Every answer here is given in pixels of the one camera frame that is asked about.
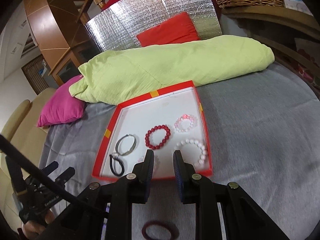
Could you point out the silver bangle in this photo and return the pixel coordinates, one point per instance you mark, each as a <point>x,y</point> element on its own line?
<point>126,145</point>

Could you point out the grey bed blanket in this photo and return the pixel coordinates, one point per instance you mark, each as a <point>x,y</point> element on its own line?
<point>264,135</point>

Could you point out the wooden cabinet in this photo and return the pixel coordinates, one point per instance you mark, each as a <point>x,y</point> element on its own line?
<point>63,40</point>

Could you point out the beige sofa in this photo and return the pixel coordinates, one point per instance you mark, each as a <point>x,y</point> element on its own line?
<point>21,131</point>

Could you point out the magenta pillow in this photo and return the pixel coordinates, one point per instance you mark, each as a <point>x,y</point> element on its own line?
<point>62,108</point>

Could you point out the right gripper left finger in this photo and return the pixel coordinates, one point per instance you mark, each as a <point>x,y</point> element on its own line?
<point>141,184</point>

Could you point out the small red cushion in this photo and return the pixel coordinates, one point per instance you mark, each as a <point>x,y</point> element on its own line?
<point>175,30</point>

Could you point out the wooden side table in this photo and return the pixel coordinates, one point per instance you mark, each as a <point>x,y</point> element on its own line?
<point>292,35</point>

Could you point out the light green folded duvet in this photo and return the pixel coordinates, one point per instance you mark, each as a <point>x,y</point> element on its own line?
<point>113,77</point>

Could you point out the red shallow box tray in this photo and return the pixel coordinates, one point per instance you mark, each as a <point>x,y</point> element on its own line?
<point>162,120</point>

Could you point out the silver foil insulation panel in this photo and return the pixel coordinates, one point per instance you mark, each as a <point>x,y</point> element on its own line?
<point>117,27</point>

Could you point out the left hand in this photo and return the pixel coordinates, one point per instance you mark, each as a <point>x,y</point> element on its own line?
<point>32,229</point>

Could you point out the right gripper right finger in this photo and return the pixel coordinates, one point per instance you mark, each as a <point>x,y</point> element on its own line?
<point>188,188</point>

